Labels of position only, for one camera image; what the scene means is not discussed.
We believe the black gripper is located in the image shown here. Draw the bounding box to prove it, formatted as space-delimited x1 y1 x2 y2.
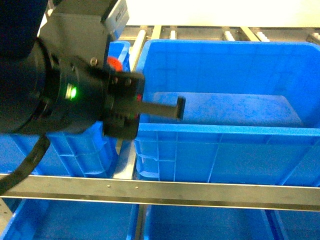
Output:
37 12 186 139

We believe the red mushroom push button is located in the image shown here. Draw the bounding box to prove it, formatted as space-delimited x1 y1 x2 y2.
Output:
107 56 123 72

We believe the large blue bin right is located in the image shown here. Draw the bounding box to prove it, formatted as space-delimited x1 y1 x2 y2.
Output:
134 39 320 187

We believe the large blue bin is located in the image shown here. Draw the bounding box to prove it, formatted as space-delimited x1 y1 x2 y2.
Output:
134 39 320 187
0 40 130 178

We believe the metal shelf rack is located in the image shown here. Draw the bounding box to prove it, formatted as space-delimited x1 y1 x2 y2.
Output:
0 24 320 240

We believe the large blue bin left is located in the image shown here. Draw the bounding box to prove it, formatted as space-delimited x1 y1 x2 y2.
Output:
0 40 130 178

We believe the lower blue bin middle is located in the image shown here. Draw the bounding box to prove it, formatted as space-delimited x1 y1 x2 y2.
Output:
135 205 289 240

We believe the lower blue bin right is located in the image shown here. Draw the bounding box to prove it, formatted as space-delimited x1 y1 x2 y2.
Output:
265 210 320 240

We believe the lower blue bin left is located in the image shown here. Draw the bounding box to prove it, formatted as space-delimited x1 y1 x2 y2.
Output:
0 199 139 240

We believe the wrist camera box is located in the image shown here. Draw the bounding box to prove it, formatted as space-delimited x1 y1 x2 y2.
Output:
100 0 130 41

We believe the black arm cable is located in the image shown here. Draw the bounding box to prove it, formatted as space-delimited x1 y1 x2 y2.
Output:
0 133 52 196

